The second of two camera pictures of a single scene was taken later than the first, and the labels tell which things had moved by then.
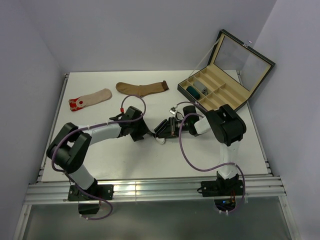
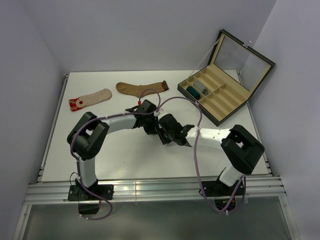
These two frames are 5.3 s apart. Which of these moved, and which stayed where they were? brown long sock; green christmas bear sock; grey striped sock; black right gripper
Moved: black right gripper
Stayed: green christmas bear sock; grey striped sock; brown long sock
